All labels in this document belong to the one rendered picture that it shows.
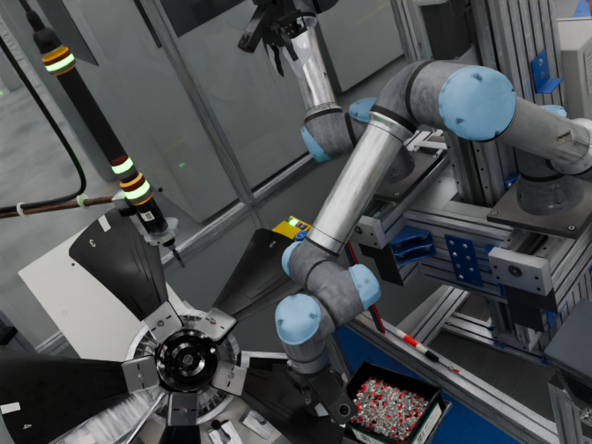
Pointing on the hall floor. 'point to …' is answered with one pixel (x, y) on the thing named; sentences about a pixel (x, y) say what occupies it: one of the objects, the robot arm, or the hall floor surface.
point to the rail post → (341, 354)
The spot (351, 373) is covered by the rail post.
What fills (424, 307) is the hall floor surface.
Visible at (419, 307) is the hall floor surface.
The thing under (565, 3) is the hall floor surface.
